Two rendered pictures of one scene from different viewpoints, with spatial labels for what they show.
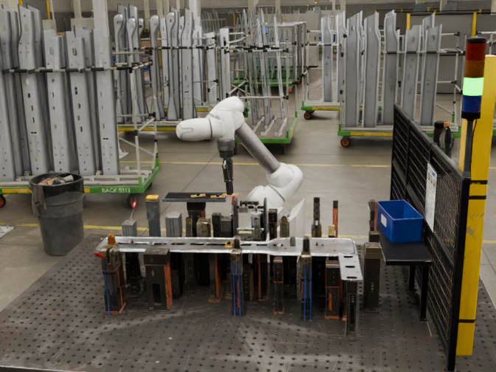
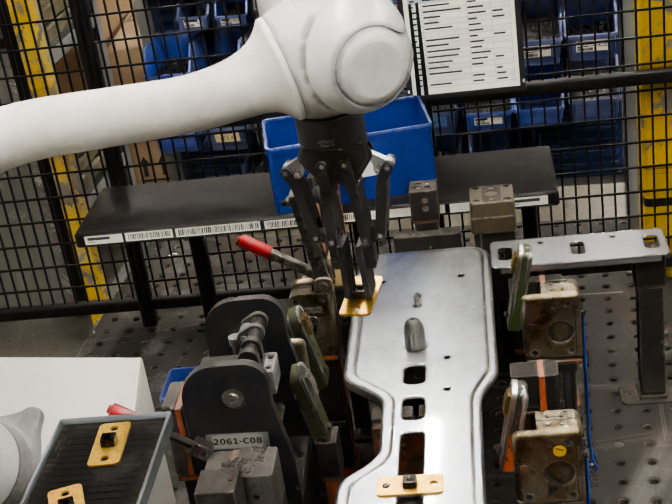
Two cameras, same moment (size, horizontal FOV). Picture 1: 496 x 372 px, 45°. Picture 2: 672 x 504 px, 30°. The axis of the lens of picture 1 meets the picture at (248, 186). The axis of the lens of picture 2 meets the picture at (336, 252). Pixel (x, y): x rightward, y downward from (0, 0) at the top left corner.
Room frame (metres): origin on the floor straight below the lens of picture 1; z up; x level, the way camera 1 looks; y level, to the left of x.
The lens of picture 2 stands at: (2.94, 1.39, 1.96)
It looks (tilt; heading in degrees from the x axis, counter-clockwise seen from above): 26 degrees down; 272
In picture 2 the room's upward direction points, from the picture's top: 9 degrees counter-clockwise
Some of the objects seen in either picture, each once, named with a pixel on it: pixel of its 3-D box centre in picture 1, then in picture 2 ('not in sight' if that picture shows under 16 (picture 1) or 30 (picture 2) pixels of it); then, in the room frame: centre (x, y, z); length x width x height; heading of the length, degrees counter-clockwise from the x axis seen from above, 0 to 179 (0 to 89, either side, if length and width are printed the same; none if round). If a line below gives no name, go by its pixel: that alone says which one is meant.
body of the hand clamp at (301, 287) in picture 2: (316, 255); (325, 379); (3.06, -0.37, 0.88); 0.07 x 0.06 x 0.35; 174
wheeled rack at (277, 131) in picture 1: (264, 91); not in sight; (9.95, -0.32, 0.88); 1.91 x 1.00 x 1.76; 171
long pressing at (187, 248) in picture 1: (224, 245); (416, 498); (2.94, 0.13, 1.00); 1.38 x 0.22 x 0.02; 84
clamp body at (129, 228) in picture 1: (131, 251); not in sight; (3.17, 0.68, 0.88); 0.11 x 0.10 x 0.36; 174
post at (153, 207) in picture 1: (155, 234); not in sight; (3.33, 0.56, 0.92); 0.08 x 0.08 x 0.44; 84
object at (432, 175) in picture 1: (432, 197); (459, 16); (2.74, -0.89, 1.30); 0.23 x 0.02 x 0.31; 174
